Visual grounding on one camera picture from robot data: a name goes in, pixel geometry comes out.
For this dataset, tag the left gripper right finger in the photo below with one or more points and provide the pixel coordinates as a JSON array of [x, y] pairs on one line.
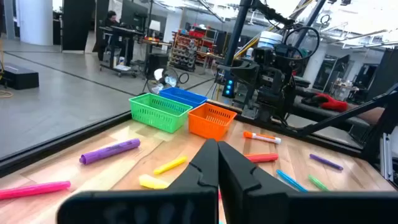
[[248, 202]]

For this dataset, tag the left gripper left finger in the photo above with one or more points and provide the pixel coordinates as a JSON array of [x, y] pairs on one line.
[[192, 202]]

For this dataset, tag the slim yellow highlighter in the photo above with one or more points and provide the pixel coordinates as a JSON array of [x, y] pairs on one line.
[[171, 165]]

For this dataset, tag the yellow marker cap piece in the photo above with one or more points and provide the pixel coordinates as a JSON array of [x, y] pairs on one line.
[[152, 182]]

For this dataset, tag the orange highlighter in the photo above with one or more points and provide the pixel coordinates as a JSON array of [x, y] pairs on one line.
[[264, 157]]

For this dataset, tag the translucent blue pen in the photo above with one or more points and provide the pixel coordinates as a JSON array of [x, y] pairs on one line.
[[290, 180]]

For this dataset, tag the orange and white marker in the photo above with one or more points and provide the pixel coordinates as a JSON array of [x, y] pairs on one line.
[[264, 137]]

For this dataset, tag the green marker cap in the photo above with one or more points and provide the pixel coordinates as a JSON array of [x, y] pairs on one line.
[[317, 183]]

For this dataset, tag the thin purple pen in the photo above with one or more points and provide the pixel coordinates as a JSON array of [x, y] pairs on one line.
[[326, 161]]

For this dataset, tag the purple highlighter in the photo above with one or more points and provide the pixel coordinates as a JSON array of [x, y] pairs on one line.
[[109, 151]]

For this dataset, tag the pink highlighter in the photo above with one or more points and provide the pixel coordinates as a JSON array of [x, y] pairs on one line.
[[31, 189]]

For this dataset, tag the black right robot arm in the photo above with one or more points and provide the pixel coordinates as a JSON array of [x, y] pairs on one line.
[[292, 93]]

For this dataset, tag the person's forearm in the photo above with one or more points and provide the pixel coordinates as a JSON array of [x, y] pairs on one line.
[[367, 115]]

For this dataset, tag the white wipes tub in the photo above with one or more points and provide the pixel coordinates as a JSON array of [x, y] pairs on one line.
[[270, 39]]

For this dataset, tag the black box with blue lights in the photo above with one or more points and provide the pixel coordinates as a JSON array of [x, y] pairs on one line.
[[228, 88]]

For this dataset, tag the white square column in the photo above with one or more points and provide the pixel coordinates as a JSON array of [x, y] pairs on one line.
[[314, 65]]

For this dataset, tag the red glove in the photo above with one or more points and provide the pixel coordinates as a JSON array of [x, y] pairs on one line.
[[332, 104]]

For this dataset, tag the orange plastic basket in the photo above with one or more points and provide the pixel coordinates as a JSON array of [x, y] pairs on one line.
[[205, 124]]

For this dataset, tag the blue plastic basket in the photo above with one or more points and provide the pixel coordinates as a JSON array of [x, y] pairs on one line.
[[183, 95]]

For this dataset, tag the shelf with red bins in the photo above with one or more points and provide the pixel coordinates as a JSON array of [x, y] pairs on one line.
[[186, 53]]

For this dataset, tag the green plastic basket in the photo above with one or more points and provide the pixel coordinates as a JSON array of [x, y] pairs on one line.
[[155, 115]]

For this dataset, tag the black floor fan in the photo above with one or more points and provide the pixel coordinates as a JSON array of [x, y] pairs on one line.
[[161, 81]]

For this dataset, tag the black speaker box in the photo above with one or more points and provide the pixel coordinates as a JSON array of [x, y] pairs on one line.
[[158, 60]]

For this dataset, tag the black computer monitor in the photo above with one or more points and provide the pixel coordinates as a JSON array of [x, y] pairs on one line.
[[133, 14]]

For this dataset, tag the black standing desk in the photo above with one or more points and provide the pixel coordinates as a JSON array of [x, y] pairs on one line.
[[121, 31]]

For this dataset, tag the person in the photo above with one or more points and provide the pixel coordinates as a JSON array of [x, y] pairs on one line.
[[111, 20]]

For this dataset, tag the black box on floor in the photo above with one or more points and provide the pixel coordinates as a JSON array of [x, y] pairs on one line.
[[20, 77]]

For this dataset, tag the white round pillar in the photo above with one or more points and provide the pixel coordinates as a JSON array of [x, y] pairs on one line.
[[34, 21]]

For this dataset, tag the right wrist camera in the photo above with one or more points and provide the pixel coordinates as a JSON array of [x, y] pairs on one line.
[[263, 56]]

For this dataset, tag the black wall panel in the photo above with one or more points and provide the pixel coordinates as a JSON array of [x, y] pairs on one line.
[[77, 25], [385, 74]]

